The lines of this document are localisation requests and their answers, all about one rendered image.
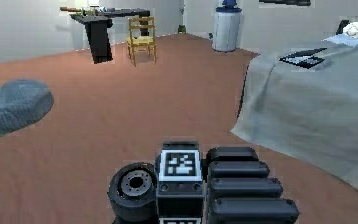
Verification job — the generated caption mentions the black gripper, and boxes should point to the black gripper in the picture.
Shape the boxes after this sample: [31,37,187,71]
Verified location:
[107,162,159,224]

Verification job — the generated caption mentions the grey floor cushion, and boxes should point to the grey floor cushion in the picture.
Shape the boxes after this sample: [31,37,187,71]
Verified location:
[0,78,55,137]

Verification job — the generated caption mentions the yellow wooden chair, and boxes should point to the yellow wooden chair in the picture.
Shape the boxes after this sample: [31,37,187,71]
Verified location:
[126,15,158,67]

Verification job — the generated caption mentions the black desk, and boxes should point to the black desk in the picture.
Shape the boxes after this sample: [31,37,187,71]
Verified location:
[69,8,151,64]

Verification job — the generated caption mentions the white cylindrical bin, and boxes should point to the white cylindrical bin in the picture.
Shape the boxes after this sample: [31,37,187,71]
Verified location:
[212,6,243,53]

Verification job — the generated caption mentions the grey bed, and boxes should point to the grey bed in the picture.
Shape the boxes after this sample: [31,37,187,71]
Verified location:
[230,33,358,194]

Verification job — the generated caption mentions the blue object on bin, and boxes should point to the blue object on bin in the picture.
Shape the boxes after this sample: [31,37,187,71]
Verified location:
[221,0,239,9]

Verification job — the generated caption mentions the black laptop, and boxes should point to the black laptop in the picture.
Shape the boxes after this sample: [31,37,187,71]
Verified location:
[279,47,329,70]

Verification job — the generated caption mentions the black wall shelf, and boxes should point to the black wall shelf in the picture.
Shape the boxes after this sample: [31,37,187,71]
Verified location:
[258,0,312,7]

